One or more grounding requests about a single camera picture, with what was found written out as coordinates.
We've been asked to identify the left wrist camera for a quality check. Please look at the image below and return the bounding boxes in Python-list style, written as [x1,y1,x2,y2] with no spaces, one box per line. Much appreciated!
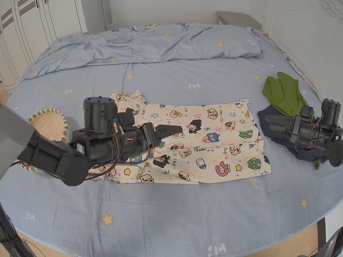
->
[118,113,136,130]

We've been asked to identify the pale blue quilt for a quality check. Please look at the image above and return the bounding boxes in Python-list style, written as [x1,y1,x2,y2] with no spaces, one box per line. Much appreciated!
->
[23,24,264,80]

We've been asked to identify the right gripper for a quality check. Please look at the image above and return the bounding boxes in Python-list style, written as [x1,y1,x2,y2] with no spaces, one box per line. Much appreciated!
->
[265,115,324,149]

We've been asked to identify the white vertical pipe cover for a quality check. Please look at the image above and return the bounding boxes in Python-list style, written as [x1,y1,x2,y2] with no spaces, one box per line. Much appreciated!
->
[100,0,114,31]

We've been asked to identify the round woven basket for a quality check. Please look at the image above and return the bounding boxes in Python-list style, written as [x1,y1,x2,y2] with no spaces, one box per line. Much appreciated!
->
[17,108,71,175]

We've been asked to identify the white printed pyjama top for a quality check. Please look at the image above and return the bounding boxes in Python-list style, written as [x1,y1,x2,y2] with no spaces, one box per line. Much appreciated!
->
[88,89,272,185]

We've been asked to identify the green shorts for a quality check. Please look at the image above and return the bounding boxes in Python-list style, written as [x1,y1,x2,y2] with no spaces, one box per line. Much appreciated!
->
[263,72,321,171]

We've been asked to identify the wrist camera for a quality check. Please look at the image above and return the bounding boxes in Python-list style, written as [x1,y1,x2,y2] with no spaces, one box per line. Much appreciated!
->
[118,113,136,130]
[300,105,314,122]

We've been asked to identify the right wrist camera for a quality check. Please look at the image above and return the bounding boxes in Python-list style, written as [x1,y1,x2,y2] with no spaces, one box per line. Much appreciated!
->
[300,105,314,122]

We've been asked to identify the bed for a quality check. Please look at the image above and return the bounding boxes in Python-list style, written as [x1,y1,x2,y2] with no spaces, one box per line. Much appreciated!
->
[0,0,343,257]

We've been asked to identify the white wardrobe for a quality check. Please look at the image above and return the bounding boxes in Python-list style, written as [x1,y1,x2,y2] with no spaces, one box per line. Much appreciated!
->
[0,0,88,90]

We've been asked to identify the grey bedside table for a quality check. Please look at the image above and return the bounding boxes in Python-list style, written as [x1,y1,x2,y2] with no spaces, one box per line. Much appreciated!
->
[216,11,262,29]

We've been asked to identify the dark blue garment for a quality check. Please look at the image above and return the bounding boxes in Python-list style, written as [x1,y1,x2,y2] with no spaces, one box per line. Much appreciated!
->
[257,109,329,163]

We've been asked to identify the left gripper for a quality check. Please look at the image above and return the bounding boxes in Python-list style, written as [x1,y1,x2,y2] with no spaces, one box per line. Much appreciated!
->
[119,122,184,161]

